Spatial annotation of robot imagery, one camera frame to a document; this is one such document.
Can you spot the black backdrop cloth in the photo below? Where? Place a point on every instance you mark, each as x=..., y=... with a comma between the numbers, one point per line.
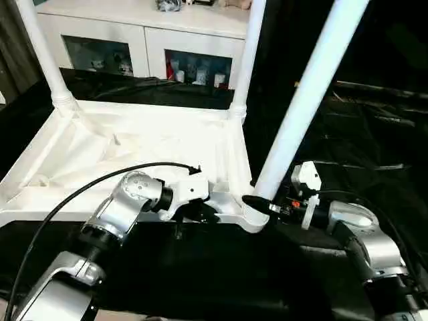
x=384, y=36

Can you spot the grey metal rod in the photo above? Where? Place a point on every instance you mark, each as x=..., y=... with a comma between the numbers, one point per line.
x=384, y=87

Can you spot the grey curtain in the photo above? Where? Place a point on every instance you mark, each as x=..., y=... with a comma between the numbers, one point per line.
x=13, y=50

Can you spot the black work mat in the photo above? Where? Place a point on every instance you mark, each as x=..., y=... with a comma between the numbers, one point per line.
x=217, y=267

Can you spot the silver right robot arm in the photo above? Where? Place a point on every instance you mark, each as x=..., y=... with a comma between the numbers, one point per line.
x=378, y=247

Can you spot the grey patterned ornament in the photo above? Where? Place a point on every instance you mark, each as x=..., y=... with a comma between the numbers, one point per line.
x=168, y=5

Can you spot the white plastic table leg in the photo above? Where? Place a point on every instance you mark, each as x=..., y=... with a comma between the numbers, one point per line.
x=249, y=50
x=43, y=50
x=311, y=83

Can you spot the white glass-door cabinet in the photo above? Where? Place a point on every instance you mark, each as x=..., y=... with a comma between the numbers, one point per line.
x=140, y=36

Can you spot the white plastic table top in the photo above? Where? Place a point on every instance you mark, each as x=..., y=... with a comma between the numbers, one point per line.
x=150, y=133

